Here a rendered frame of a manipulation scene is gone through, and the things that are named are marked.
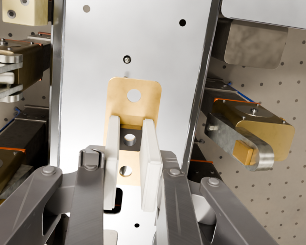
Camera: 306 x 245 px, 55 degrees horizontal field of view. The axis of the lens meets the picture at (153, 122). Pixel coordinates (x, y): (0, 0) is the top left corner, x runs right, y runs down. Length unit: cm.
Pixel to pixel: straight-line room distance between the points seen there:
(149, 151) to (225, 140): 28
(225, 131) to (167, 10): 19
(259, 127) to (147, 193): 31
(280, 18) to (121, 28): 22
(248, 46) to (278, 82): 36
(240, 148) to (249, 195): 56
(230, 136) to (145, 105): 23
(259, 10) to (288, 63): 39
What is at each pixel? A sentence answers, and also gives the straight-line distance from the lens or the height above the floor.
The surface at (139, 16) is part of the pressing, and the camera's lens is 42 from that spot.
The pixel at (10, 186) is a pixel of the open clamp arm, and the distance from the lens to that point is 47.
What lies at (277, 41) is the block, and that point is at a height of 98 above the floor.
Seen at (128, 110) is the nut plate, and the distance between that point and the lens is 21.
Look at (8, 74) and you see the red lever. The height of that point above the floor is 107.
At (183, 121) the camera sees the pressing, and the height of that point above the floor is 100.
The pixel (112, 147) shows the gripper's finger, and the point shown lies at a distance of 16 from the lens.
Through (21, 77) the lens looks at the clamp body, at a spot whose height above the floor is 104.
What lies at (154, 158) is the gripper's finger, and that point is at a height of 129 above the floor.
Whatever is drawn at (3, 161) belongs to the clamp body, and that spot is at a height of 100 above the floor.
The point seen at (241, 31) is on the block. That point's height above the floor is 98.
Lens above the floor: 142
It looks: 70 degrees down
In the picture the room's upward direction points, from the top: 165 degrees clockwise
